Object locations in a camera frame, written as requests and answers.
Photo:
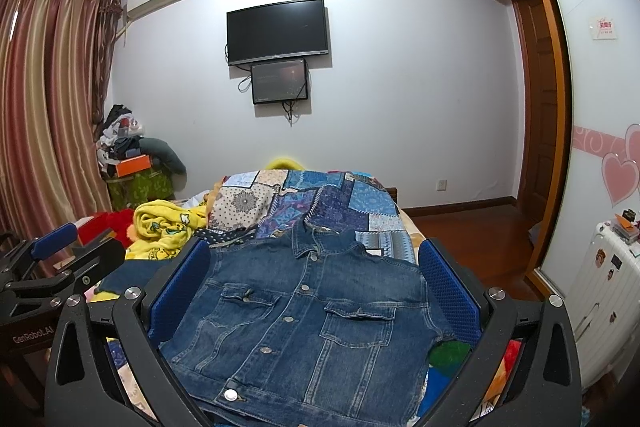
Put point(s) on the white wall calendar card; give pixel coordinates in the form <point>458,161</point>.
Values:
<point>602,28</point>

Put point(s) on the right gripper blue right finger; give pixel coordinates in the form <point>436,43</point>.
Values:
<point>475,318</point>

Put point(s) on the orange box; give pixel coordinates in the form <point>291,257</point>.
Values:
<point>133,165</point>

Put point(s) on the red plush item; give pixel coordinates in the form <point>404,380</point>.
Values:
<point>117,222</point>

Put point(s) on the blue patchwork quilt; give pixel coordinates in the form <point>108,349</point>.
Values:
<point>266,203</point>

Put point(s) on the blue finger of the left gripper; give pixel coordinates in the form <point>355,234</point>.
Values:
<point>55,241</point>

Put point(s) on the white wall socket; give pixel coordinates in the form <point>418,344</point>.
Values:
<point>441,184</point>

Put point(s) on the blue denim jacket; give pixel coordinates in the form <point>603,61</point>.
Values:
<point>307,329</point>

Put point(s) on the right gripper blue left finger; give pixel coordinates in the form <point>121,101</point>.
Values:
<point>145,318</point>

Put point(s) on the striped red gold curtain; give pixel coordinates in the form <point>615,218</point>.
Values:
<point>56,57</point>

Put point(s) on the white sliding wardrobe door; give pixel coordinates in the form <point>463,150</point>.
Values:
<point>603,170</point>

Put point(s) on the wooden door frame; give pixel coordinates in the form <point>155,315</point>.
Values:
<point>548,119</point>

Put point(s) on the white suitcase with stickers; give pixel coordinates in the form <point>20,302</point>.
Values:
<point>603,303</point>

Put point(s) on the small dark wall monitor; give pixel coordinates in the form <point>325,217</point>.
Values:
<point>279,81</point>

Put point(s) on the yellow plush toy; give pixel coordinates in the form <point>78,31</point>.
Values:
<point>284,163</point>

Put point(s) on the black wall television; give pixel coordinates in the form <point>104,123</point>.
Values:
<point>277,30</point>

